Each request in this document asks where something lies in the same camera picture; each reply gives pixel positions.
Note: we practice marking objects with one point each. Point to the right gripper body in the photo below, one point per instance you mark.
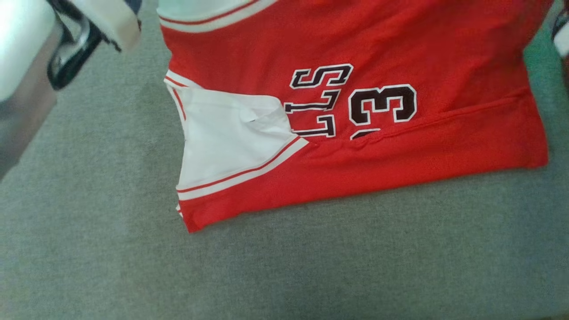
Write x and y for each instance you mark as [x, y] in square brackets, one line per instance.
[562, 38]

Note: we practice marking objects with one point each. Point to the large grey sofa seat cushion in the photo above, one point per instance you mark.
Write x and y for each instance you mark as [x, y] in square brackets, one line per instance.
[311, 271]

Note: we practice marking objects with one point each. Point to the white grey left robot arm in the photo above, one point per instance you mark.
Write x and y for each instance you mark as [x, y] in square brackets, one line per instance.
[22, 58]

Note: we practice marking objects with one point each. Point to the red basketball jersey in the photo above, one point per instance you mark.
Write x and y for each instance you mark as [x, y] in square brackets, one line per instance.
[400, 44]

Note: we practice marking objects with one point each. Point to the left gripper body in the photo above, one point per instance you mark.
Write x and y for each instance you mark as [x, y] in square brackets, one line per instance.
[106, 22]

